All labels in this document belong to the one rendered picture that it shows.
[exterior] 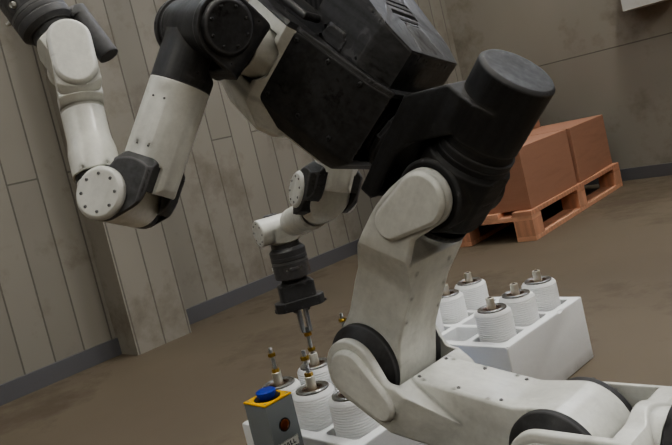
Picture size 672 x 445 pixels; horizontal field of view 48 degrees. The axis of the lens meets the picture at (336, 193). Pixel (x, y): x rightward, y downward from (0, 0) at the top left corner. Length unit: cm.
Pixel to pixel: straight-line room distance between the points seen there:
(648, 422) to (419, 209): 41
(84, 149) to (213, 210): 290
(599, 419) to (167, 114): 73
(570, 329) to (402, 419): 101
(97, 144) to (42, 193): 244
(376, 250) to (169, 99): 38
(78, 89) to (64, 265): 247
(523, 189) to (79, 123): 305
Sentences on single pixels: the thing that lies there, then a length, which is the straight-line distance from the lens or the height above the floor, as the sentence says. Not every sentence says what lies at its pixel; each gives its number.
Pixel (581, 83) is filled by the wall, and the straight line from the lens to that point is 542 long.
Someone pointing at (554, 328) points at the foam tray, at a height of 15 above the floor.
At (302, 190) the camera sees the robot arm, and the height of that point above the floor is 69.
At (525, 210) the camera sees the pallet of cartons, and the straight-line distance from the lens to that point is 398.
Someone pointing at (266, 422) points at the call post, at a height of 28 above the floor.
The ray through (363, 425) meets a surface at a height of 20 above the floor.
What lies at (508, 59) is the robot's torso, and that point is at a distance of 107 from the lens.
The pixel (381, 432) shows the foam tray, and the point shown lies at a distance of 159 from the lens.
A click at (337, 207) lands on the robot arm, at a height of 64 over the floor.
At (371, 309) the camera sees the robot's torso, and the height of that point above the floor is 50.
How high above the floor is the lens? 80
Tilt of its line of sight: 5 degrees down
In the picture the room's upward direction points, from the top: 13 degrees counter-clockwise
